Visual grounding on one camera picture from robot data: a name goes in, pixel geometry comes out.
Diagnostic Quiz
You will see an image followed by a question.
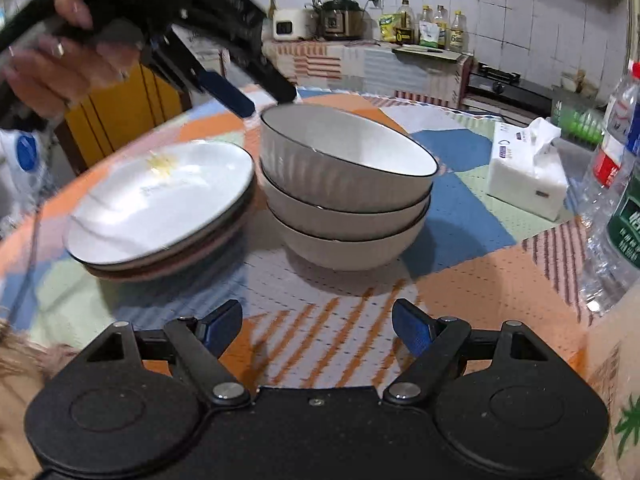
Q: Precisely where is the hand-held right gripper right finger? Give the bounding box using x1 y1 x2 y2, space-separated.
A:
382 298 551 407

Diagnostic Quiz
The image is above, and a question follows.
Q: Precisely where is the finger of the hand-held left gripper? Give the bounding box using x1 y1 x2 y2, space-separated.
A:
149 25 257 119
220 35 298 106

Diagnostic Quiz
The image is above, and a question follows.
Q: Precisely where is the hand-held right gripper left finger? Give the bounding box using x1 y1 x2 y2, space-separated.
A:
85 300 252 407

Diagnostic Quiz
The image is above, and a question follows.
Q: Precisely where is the white ribbed bowl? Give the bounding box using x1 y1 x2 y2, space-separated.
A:
267 205 430 272
260 160 434 242
259 104 441 211

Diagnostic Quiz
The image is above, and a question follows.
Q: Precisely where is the white plate with sun print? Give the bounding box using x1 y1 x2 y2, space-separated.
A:
64 141 257 266

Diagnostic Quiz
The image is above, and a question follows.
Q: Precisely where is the person's left hand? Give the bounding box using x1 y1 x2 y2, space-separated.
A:
0 0 148 109

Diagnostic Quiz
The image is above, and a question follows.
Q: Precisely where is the white kitchen appliance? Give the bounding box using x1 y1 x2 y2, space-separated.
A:
272 7 309 41

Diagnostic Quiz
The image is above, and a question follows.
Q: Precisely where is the colourful patchwork tablecloth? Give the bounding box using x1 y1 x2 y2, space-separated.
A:
0 85 601 396

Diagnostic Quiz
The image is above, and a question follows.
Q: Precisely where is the cloth-covered kitchen counter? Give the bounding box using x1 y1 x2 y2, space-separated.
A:
262 40 474 111

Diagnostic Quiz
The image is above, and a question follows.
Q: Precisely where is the dark electric pressure cooker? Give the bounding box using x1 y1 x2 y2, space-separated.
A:
320 0 366 41

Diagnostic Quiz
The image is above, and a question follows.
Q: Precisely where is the yellow food packet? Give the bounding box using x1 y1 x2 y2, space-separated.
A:
378 14 401 44

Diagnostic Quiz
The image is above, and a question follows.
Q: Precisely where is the cutting board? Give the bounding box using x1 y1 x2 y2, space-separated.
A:
392 45 464 56

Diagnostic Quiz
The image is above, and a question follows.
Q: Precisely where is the white tissue pack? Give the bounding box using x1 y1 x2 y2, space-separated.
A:
486 116 569 222

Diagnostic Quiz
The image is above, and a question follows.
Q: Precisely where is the cardboard box with green print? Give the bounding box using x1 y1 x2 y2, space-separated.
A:
582 280 640 480

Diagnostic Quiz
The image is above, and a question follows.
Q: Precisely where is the brown fuzzy fabric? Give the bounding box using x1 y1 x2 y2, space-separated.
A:
0 320 77 480

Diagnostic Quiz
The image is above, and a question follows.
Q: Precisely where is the white bag with blue circle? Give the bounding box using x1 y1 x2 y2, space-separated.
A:
0 127 52 217

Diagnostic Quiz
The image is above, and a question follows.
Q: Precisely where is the green label water bottle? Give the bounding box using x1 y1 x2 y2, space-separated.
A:
580 160 640 317

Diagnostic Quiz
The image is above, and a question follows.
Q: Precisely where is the black gas stove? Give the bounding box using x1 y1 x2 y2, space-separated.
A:
469 62 557 117

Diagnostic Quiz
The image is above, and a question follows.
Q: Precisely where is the green plastic basket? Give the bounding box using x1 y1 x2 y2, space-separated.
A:
550 97 609 152

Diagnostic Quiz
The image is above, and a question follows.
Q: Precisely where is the red label water bottle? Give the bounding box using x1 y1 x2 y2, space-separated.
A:
577 60 640 221

